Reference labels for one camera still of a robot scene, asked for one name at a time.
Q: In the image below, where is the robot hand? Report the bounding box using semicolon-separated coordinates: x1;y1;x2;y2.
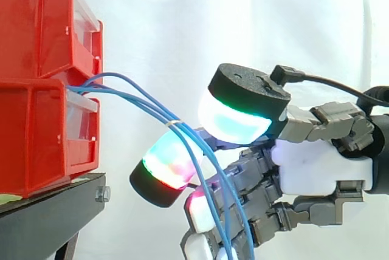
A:
129;63;384;260

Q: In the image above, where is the black stand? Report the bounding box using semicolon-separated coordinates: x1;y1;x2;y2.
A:
0;172;111;260

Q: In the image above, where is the red bin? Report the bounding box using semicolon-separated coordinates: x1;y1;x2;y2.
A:
0;0;104;87
0;78;101;199

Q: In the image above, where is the thin black cable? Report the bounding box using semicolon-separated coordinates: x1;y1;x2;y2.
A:
269;64;377;112

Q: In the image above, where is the blue cable bundle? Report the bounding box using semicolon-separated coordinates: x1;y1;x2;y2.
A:
65;72;256;260

